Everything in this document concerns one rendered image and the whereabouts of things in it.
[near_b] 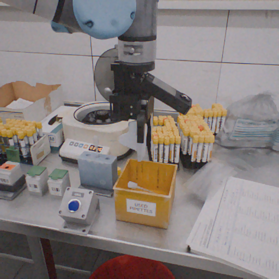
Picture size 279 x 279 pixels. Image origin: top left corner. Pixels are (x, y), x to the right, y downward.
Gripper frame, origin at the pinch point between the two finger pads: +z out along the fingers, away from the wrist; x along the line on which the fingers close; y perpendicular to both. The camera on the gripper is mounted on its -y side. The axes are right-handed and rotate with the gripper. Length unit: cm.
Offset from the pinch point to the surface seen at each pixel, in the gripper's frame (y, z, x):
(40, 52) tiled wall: 59, -9, -55
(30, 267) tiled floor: 72, 105, -31
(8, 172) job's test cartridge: 36.7, 10.4, 3.4
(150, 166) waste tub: 0.1, 8.9, -6.1
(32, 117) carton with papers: 47, 8, -25
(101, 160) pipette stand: 13.0, 7.5, -3.7
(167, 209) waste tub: -6.5, 11.2, 6.6
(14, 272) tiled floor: 79, 105, -26
